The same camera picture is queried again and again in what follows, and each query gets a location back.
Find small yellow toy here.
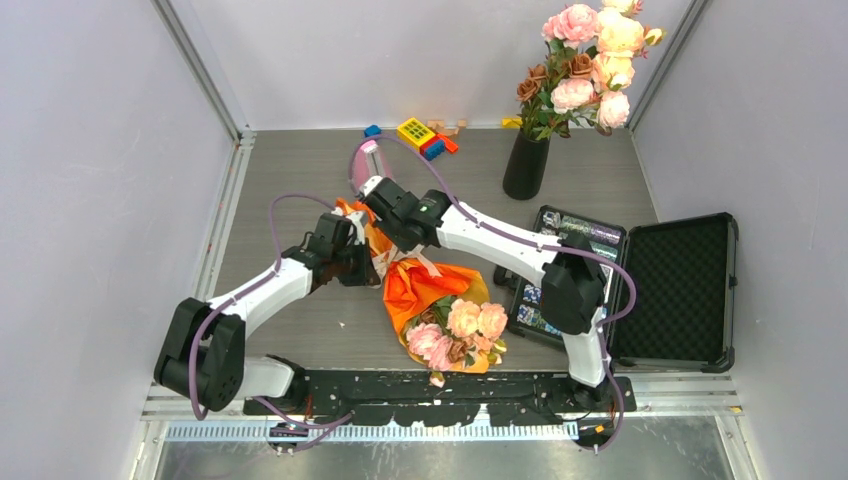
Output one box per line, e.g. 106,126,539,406
501,117,523,129

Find red blue toy blocks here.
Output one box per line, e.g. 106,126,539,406
419,134,459,161

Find yellow toy block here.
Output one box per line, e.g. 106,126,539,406
396,117,436,151

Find black vase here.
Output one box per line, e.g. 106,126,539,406
502,132,550,200

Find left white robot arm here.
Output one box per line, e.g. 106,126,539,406
154,209,380,419

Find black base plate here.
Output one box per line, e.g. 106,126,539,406
236,368,636,427

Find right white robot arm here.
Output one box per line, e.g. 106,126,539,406
357,176,611,411

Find orange flower bouquet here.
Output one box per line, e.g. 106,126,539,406
334,197,510,389

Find black poker chip case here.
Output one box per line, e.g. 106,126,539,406
533,205,739,374

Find cream printed ribbon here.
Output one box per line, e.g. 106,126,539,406
341,205,442,280

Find wooden toy pieces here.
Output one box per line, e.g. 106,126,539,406
426,119,468,137

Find pink metronome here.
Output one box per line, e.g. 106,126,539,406
349,139,393,199

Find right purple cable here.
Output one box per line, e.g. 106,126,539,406
347,134,639,455

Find pink flowers in vase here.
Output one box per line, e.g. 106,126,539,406
516,1,667,142

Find blue toy block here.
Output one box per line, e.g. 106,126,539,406
363,124,382,138

